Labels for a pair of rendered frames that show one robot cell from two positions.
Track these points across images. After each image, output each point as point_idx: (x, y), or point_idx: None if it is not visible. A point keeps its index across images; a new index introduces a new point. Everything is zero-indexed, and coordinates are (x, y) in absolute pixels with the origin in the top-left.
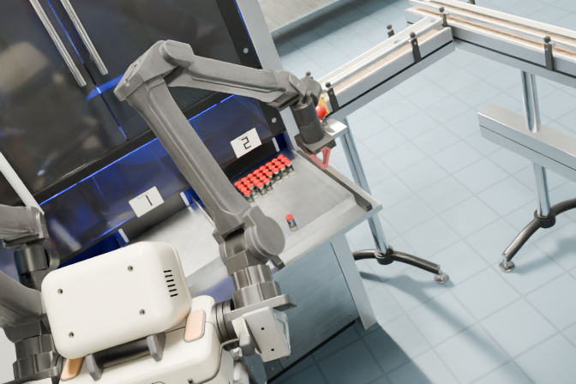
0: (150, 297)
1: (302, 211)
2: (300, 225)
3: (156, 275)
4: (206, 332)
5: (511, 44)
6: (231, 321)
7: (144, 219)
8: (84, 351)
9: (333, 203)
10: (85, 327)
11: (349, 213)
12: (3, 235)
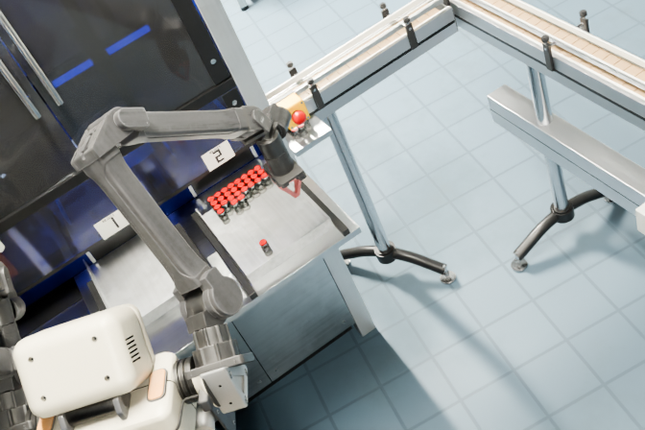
0: (113, 365)
1: (277, 232)
2: (275, 249)
3: (118, 345)
4: (167, 391)
5: (513, 35)
6: (191, 379)
7: (111, 237)
8: (56, 412)
9: (311, 225)
10: (56, 392)
11: (325, 237)
12: None
